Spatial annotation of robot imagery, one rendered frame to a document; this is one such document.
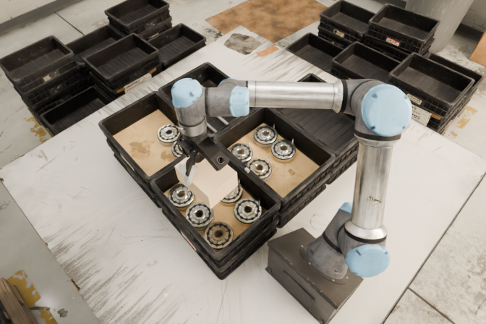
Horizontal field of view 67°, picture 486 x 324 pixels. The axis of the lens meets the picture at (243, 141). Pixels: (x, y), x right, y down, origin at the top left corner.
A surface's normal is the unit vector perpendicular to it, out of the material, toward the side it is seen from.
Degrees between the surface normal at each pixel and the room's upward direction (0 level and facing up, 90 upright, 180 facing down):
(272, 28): 0
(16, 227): 0
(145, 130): 0
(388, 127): 49
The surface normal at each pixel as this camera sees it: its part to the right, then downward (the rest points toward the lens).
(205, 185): -0.02, -0.63
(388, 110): -0.01, 0.18
